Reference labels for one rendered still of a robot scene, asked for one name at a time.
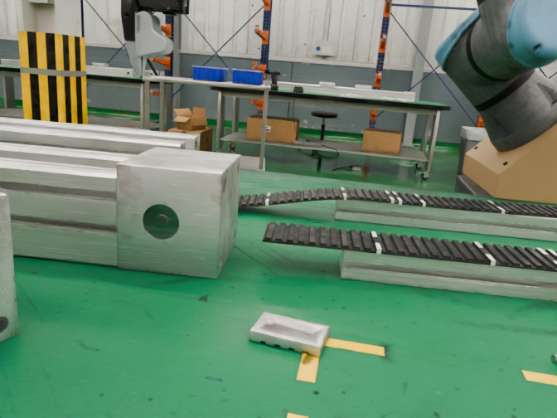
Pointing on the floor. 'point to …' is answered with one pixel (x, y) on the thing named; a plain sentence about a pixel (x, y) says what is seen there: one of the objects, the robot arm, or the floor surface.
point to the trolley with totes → (250, 79)
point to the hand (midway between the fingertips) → (135, 66)
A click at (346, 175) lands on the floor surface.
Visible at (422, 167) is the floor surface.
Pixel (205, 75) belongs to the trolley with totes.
